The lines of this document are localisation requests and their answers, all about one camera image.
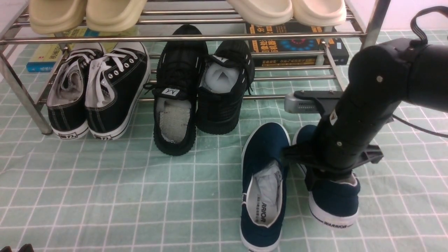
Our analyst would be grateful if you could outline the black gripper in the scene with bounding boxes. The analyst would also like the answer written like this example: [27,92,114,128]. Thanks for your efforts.
[283,91,384,190]

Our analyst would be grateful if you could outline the navy slip-on shoe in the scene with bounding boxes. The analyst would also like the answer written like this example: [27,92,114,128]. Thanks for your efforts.
[292,125,361,227]
[240,122,290,252]

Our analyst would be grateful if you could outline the black knit shoe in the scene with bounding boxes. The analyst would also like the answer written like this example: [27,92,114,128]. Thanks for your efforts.
[145,40,208,156]
[196,40,256,135]

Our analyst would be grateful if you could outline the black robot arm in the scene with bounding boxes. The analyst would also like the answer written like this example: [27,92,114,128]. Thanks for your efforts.
[283,38,448,191]

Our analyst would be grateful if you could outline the metal shoe rack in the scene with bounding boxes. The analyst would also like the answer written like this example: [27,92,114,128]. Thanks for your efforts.
[1,0,390,135]

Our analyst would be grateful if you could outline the black orange book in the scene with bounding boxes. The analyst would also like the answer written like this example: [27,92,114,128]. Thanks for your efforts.
[245,22,349,67]

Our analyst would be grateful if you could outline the cream slipper right of pair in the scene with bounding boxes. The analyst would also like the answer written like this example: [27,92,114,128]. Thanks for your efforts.
[291,0,347,27]

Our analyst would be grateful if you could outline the cream slipper of pair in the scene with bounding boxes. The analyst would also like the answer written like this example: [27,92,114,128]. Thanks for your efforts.
[291,0,347,27]
[227,0,293,27]

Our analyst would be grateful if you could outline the cream slipper left of pair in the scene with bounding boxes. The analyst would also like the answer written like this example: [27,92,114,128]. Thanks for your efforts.
[227,0,293,27]

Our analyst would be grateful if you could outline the green checked floor cloth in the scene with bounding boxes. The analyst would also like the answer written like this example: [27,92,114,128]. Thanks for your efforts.
[0,30,448,252]

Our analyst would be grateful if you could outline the black canvas sneaker right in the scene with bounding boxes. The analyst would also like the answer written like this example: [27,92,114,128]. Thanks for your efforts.
[85,42,151,141]

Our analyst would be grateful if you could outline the black canvas sneaker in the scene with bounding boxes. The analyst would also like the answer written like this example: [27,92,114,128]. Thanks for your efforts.
[85,42,151,141]
[46,43,105,140]

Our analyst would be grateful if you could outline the tan slipper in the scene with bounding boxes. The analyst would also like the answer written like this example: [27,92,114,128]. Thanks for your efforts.
[28,0,87,35]
[85,0,147,32]

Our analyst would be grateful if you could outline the black canvas sneaker left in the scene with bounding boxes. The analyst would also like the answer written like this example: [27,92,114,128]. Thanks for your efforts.
[46,43,105,140]

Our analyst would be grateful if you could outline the yellow blue book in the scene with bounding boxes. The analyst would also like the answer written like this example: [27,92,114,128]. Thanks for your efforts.
[27,26,140,73]

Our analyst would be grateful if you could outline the tan slipper far left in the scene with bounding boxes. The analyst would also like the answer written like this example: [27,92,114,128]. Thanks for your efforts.
[28,0,87,35]

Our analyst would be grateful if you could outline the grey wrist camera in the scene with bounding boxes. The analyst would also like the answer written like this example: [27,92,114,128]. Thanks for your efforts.
[284,93,319,114]

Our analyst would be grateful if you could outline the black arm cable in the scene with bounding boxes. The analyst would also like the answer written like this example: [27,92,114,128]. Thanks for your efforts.
[392,6,448,138]

